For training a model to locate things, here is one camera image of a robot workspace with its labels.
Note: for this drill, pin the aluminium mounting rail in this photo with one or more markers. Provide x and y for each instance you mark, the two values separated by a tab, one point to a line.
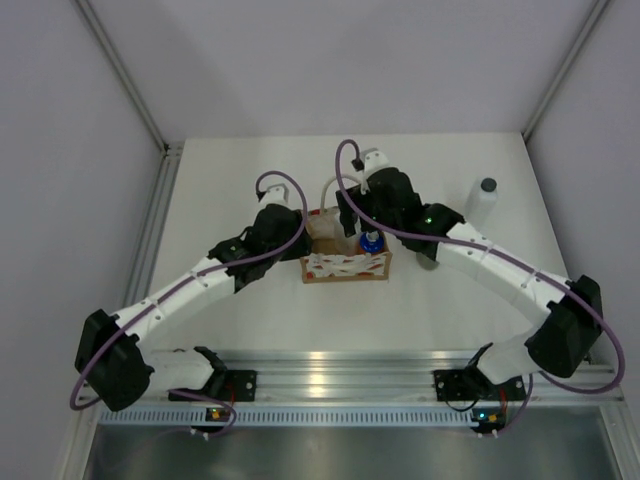
296	378

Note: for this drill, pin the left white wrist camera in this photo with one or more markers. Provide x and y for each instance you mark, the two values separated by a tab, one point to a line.
275	195

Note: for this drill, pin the white slotted cable duct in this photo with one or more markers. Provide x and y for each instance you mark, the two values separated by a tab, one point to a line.
258	416

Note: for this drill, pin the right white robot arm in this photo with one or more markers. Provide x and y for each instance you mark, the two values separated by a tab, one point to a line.
559	311

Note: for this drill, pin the patterned canvas bag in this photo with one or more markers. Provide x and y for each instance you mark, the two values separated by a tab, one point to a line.
334	257

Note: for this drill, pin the grey pump bottle beige top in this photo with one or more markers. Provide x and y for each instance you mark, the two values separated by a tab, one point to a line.
425	262

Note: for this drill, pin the large white bottle grey cap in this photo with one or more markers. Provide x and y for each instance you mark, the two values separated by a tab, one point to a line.
481	201

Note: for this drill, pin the right aluminium frame post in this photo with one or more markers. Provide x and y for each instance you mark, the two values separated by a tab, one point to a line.
559	75

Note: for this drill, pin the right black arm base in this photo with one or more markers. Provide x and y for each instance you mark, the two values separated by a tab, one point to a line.
466	384

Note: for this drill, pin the left aluminium frame post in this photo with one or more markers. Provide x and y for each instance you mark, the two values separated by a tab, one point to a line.
100	35

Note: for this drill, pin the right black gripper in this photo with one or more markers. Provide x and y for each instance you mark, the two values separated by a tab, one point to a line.
346	217

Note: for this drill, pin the orange bottle blue cap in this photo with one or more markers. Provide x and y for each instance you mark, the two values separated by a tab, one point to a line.
371	243

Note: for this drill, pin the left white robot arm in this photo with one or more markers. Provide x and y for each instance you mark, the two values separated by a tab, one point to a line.
118	357

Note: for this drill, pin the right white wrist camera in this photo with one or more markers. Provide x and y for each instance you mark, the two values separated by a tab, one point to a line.
374	160

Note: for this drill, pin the aluminium frame post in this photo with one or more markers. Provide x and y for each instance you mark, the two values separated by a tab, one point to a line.
100	35
559	75

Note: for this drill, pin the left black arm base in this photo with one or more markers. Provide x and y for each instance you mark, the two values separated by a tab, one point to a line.
239	386

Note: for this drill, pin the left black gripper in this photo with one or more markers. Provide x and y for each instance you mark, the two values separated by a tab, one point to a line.
301	247

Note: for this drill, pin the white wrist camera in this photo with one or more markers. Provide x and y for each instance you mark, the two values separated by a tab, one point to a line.
275	195
374	160

